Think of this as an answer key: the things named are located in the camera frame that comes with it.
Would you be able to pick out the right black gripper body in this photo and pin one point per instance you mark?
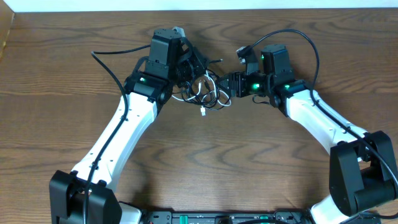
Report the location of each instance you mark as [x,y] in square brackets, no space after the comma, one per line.
[255,84]

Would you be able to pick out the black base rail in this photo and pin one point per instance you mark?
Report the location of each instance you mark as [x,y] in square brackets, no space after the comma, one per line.
[292,216]

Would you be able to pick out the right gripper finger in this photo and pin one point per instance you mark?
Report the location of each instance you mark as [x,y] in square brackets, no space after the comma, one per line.
[226,79]
[225,89]

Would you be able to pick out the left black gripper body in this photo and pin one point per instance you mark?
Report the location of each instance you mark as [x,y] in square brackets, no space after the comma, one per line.
[196,58]

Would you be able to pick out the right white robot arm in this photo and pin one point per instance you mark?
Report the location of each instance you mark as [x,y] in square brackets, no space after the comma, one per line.
[363,170]

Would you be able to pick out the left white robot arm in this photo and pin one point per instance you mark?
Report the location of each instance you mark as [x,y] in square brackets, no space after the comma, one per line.
[86,194]

